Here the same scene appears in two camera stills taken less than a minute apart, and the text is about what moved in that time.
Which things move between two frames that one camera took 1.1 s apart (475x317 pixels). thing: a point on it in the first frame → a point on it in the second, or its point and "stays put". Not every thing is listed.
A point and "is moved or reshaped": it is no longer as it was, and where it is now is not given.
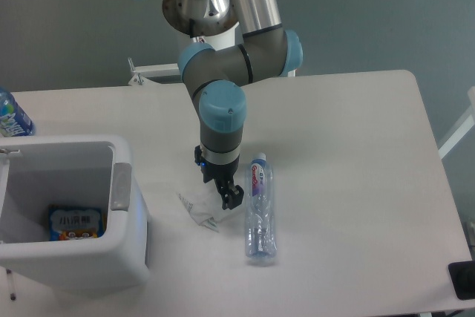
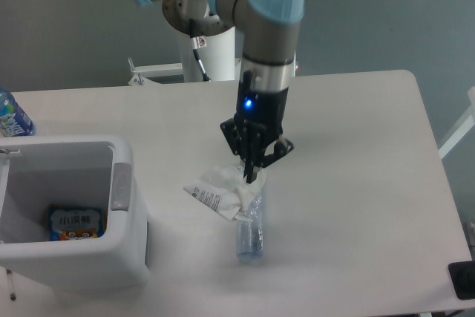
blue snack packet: x=76 y=221 stays put
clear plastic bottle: x=260 y=232 is moved or reshaped
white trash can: x=74 y=171 stays put
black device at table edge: x=462 y=276 stays put
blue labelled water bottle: x=14 y=122 stays put
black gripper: x=231 y=196 → x=260 y=116
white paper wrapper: x=205 y=211 → x=224 y=188
